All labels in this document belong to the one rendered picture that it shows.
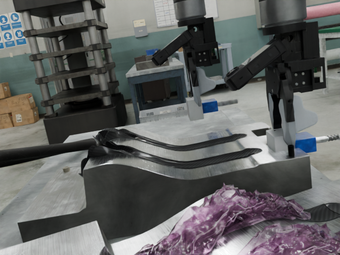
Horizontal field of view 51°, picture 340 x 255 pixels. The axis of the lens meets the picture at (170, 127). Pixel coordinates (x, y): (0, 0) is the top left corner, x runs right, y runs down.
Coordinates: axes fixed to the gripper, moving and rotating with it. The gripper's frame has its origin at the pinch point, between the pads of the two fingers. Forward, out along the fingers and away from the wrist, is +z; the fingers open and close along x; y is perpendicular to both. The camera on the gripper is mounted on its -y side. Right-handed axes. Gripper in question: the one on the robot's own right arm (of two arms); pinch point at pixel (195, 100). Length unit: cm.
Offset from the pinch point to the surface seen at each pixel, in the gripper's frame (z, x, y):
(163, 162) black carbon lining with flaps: 5.5, -28.2, -10.0
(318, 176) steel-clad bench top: 15.0, -25.4, 20.0
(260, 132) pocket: 6.8, -15.7, 11.8
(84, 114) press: 57, 357, -110
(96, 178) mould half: 3.7, -36.1, -21.0
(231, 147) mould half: 6.3, -24.5, 3.7
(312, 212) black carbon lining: 9.8, -47.4, 9.5
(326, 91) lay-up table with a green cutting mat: 92, 406, 221
